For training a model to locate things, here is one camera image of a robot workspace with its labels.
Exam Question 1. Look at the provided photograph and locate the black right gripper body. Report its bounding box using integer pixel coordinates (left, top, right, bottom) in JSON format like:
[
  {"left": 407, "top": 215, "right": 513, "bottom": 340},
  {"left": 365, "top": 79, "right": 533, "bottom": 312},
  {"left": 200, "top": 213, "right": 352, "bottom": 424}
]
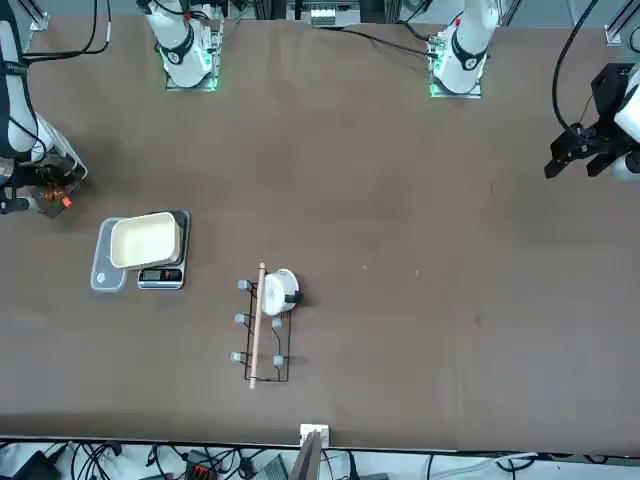
[{"left": 7, "top": 160, "right": 71, "bottom": 190}]

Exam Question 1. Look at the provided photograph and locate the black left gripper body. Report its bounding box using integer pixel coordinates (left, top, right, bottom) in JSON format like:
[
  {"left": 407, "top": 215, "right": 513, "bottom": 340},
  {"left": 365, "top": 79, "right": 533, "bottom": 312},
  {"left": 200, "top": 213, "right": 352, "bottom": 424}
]
[{"left": 569, "top": 63, "right": 636, "bottom": 151}]

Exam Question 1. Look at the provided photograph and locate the orange black connector block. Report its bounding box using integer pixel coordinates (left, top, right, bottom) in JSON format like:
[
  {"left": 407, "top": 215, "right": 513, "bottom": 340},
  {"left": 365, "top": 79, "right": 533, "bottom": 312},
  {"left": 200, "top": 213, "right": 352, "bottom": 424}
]
[{"left": 182, "top": 449, "right": 221, "bottom": 480}]

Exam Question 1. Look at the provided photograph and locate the beige plastic container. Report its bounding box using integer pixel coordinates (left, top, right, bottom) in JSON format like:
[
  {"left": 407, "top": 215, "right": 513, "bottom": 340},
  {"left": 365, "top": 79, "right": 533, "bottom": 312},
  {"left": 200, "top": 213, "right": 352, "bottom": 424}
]
[{"left": 109, "top": 211, "right": 184, "bottom": 270}]

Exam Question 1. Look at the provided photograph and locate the black power adapter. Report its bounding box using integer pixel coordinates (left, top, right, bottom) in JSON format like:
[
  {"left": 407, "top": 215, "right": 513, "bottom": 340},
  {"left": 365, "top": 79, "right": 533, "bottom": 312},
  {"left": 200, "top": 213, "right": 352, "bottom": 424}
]
[{"left": 9, "top": 449, "right": 62, "bottom": 480}]

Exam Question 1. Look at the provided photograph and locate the digital kitchen scale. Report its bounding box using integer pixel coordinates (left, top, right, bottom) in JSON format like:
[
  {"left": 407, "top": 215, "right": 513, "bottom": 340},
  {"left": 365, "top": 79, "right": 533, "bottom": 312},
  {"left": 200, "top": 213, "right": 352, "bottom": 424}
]
[{"left": 135, "top": 208, "right": 192, "bottom": 291}]

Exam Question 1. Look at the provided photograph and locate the aluminium frame profile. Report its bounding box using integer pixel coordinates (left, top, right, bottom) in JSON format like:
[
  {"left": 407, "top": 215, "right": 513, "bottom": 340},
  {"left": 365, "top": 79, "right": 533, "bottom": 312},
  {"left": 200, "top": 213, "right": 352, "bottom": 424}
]
[
  {"left": 603, "top": 0, "right": 640, "bottom": 47},
  {"left": 28, "top": 0, "right": 51, "bottom": 32}
]

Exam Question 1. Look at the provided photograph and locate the clear plastic lid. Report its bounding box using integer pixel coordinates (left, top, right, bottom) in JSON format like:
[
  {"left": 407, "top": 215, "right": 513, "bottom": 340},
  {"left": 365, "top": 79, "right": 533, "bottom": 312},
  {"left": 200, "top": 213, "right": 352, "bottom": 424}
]
[{"left": 89, "top": 218, "right": 129, "bottom": 293}]

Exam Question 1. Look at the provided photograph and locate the white cup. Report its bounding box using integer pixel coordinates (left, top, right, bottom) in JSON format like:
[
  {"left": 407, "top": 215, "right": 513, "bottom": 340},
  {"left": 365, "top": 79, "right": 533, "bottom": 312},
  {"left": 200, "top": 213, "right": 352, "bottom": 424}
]
[{"left": 261, "top": 268, "right": 304, "bottom": 317}]

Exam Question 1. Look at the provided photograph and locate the black wire rack wooden bar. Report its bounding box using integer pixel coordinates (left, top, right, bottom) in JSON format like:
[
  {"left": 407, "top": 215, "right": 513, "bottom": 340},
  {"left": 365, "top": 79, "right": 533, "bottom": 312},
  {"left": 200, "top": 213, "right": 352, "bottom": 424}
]
[{"left": 230, "top": 260, "right": 294, "bottom": 390}]

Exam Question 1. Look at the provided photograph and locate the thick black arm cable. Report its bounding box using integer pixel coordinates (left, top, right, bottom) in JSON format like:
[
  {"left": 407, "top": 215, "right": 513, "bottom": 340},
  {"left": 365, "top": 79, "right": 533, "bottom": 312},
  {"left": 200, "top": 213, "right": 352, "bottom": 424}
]
[{"left": 551, "top": 0, "right": 601, "bottom": 132}]

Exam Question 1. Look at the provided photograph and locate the grey power adapter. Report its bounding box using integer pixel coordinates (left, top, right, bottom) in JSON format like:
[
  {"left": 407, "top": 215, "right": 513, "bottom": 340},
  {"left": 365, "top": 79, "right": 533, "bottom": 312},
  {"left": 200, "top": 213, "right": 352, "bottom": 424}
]
[{"left": 259, "top": 454, "right": 290, "bottom": 480}]

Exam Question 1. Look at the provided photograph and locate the aluminium camera post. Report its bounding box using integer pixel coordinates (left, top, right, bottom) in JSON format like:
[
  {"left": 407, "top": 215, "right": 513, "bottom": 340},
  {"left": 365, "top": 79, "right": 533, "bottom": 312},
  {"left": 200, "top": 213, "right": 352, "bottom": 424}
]
[{"left": 292, "top": 423, "right": 332, "bottom": 480}]

